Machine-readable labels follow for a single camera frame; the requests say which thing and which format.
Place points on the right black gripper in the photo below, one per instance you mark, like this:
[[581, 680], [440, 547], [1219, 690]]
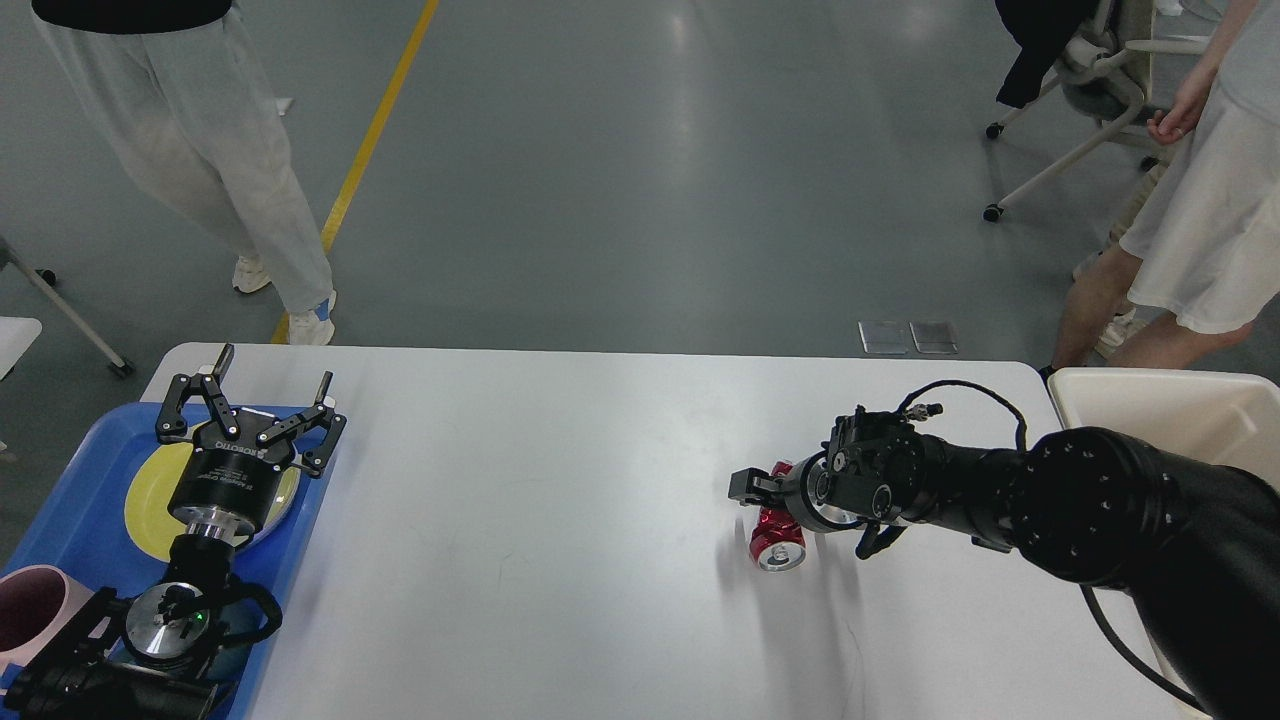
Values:
[[796, 491]]

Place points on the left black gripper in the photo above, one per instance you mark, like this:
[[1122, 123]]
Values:
[[241, 482]]

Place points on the crushed red soda can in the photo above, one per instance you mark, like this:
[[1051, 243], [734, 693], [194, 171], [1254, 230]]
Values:
[[777, 542]]

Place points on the yellow plastic plate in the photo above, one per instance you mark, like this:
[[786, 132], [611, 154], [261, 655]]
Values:
[[146, 516]]

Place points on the teal green mug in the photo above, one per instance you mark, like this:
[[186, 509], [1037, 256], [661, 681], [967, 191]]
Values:
[[243, 615]]

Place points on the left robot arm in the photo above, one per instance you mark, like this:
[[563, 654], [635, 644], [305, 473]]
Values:
[[145, 656]]

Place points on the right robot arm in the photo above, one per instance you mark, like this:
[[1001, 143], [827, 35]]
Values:
[[1081, 504]]

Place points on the pink ribbed mug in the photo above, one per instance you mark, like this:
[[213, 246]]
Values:
[[37, 601]]

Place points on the person in light grey trousers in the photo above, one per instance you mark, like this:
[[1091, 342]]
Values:
[[179, 93]]

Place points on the person in khaki trousers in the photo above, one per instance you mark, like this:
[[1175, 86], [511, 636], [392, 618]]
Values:
[[1098, 314]]

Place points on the beige plastic bin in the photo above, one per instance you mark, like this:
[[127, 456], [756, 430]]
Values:
[[1180, 410]]

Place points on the person in white shorts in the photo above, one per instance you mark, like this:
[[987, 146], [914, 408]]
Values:
[[1207, 237]]

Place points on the white office chair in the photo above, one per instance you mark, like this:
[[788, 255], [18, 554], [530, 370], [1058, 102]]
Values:
[[1100, 56]]

